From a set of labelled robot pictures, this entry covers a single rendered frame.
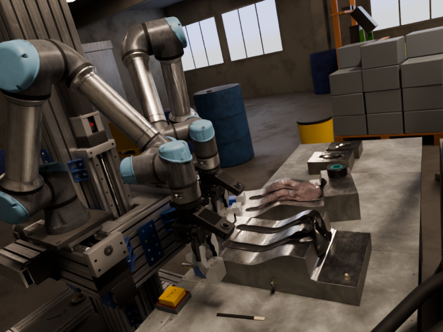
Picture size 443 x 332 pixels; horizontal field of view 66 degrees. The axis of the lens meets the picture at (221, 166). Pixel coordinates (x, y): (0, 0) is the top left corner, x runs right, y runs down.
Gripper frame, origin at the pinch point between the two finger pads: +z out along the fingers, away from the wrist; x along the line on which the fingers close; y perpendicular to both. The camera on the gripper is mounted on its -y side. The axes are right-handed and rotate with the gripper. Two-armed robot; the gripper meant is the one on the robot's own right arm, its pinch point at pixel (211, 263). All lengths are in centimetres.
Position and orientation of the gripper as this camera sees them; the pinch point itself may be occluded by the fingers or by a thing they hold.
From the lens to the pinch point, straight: 97.9
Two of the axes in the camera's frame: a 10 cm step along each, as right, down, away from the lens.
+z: 2.2, 9.2, 3.1
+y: -8.5, 0.2, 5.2
